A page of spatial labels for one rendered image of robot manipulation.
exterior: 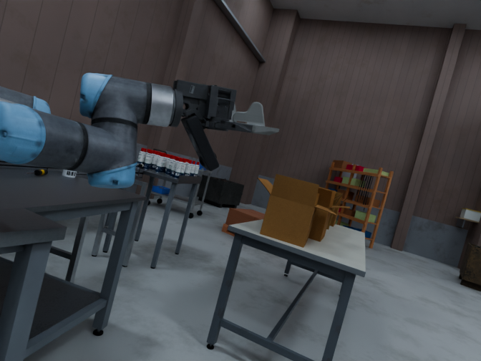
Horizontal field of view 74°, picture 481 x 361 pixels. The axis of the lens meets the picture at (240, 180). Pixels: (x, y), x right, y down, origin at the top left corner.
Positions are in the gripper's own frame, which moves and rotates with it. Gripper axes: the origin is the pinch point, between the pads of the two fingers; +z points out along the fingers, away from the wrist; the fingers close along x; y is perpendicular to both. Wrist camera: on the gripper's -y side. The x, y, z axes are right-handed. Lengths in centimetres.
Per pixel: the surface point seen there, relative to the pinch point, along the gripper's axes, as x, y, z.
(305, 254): 70, -64, 76
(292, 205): 87, -41, 75
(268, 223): 94, -54, 65
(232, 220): 410, -159, 192
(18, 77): 456, 22, -122
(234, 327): 91, -119, 51
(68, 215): 78, -45, -40
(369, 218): 509, -188, 630
